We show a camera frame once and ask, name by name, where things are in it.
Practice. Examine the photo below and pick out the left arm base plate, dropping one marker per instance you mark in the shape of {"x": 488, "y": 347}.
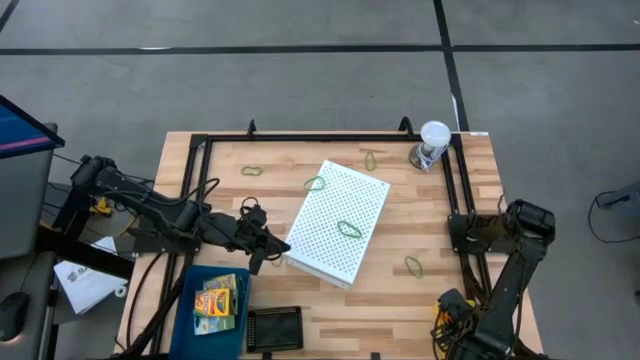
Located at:
{"x": 160, "y": 245}

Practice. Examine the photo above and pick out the black aluminium table frame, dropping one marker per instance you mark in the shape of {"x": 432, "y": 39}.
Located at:
{"x": 325, "y": 137}

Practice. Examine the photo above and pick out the yellow green crayon box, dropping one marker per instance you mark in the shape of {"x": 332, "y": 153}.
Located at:
{"x": 222, "y": 281}
{"x": 214, "y": 302}

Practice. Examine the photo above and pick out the black computer mouse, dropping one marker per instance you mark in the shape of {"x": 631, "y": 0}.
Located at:
{"x": 12, "y": 312}

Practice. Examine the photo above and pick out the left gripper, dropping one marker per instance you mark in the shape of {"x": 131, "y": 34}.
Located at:
{"x": 235, "y": 232}

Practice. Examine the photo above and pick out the blue screen monitor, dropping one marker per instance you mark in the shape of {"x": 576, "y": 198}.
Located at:
{"x": 25, "y": 132}

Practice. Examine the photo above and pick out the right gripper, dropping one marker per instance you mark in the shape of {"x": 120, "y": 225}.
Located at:
{"x": 460, "y": 325}

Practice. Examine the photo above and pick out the black side stand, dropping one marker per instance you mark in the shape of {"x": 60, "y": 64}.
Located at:
{"x": 85, "y": 255}

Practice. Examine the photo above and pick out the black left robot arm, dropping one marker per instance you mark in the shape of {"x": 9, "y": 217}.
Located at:
{"x": 150, "y": 205}

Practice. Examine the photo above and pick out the white perforated metal shelf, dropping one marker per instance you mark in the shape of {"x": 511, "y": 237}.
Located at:
{"x": 325, "y": 250}

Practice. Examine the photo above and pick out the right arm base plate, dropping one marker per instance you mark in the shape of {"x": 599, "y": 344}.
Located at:
{"x": 460, "y": 235}

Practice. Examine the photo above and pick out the black slotted plastic basket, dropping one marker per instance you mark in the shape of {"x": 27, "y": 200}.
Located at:
{"x": 275, "y": 330}

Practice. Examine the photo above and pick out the white printed paper sheet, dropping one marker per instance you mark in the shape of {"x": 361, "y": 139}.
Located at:
{"x": 85, "y": 287}

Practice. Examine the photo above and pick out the green rubber band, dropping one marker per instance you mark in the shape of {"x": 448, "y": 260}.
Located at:
{"x": 274, "y": 261}
{"x": 406, "y": 262}
{"x": 366, "y": 162}
{"x": 243, "y": 171}
{"x": 306, "y": 186}
{"x": 357, "y": 233}

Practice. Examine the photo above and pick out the green blue card pack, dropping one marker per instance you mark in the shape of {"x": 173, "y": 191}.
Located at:
{"x": 214, "y": 325}

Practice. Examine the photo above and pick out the blue plastic bin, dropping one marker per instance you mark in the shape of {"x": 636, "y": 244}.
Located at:
{"x": 210, "y": 347}

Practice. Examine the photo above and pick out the gray floor device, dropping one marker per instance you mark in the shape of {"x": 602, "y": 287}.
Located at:
{"x": 625, "y": 195}

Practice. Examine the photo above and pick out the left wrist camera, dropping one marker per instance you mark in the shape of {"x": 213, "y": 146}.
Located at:
{"x": 256, "y": 215}

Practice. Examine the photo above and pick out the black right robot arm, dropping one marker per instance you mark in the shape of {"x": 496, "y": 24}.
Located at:
{"x": 515, "y": 280}

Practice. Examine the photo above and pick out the gray computer case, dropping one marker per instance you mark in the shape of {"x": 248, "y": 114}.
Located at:
{"x": 25, "y": 210}

